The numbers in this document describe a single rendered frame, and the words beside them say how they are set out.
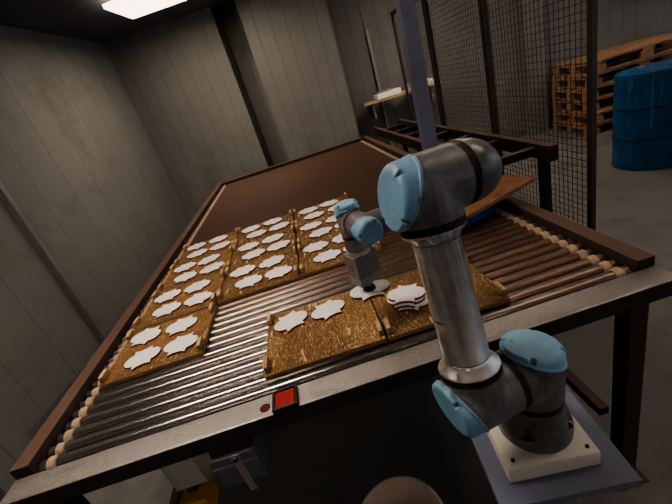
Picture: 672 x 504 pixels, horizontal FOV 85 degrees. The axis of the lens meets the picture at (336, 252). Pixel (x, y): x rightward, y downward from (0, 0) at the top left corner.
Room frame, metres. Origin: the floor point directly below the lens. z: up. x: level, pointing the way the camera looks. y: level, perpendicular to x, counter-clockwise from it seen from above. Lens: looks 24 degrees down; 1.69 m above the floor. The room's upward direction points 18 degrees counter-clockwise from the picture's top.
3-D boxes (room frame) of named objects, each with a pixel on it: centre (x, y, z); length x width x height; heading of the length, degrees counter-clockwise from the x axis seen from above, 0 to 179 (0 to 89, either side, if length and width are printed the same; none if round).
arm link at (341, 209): (1.03, -0.07, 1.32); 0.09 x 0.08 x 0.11; 13
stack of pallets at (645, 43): (5.24, -4.59, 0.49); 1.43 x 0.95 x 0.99; 85
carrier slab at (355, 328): (1.12, 0.14, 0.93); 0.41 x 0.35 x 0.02; 90
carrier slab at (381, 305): (1.12, -0.28, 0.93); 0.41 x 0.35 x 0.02; 91
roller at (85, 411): (1.12, 0.10, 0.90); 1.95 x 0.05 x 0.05; 91
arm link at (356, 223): (0.94, -0.11, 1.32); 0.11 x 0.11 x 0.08; 13
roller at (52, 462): (0.92, 0.10, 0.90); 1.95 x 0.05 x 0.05; 91
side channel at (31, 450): (2.89, 1.15, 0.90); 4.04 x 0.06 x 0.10; 1
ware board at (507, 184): (1.72, -0.67, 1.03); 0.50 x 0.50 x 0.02; 22
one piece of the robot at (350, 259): (1.05, -0.07, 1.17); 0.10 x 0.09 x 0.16; 26
